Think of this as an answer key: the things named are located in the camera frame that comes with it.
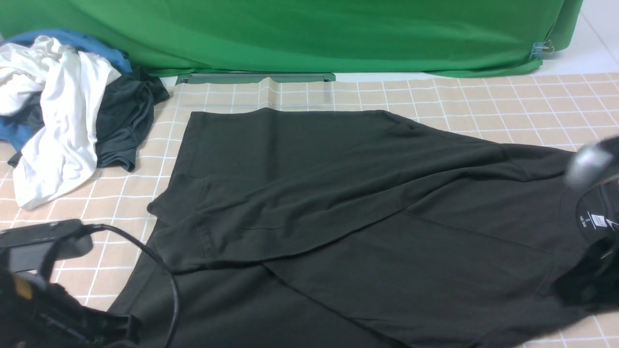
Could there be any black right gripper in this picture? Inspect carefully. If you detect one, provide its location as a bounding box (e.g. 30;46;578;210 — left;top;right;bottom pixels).
553;236;619;307

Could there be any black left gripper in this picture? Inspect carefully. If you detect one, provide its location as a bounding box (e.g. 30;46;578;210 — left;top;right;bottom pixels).
0;269;141;348

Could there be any dark gray long-sleeved shirt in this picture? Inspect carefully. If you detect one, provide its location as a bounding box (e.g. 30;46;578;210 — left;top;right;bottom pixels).
107;107;619;348

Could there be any beige checkered table cloth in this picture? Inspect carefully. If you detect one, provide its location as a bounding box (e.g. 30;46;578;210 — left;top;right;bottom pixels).
0;73;619;348

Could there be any blue crumpled garment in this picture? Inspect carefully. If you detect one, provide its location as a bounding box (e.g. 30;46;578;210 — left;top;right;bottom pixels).
0;29;133;151

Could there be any dark gray crumpled garment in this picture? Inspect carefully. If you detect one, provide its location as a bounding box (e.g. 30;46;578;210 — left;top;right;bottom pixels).
0;67;170;172

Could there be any white crumpled garment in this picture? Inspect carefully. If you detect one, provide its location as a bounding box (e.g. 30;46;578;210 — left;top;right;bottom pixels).
1;36;121;211

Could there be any blue binder clip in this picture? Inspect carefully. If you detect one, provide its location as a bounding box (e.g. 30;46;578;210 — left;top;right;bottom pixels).
529;39;555;60

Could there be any gray-green metal base bar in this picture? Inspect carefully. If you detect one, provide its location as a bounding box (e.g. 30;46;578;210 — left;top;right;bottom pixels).
175;72;336;85

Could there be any green backdrop cloth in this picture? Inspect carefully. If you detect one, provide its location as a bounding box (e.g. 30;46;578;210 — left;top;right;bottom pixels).
1;0;582;78

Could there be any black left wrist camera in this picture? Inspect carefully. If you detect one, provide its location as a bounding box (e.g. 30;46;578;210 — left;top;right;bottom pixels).
0;219;93;281

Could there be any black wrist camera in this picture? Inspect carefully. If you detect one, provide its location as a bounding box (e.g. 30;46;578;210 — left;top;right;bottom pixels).
564;136;619;191
0;219;93;281

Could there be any black left camera cable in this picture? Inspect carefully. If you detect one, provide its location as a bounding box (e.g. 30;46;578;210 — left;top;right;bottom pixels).
82;223;180;348

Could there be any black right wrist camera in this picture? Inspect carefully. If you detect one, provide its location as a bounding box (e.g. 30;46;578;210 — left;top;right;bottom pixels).
564;136;619;191

